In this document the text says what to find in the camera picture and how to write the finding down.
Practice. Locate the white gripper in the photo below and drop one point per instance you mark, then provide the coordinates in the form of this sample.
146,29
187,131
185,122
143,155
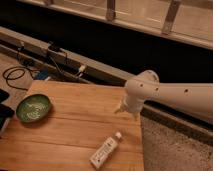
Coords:
131,104

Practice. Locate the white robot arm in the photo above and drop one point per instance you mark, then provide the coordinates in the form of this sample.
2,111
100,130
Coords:
195,99

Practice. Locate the green ceramic bowl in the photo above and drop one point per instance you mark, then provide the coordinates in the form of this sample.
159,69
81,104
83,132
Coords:
33,108

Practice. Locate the blue object behind table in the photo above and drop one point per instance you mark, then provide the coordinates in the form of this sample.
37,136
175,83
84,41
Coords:
42,75

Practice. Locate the black object at left edge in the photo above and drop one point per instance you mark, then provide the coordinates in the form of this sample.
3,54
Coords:
5,111

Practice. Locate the white plug on rail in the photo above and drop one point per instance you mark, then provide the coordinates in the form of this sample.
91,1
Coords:
81,69

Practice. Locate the black power adapter on rail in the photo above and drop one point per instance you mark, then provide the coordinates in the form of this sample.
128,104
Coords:
53,48

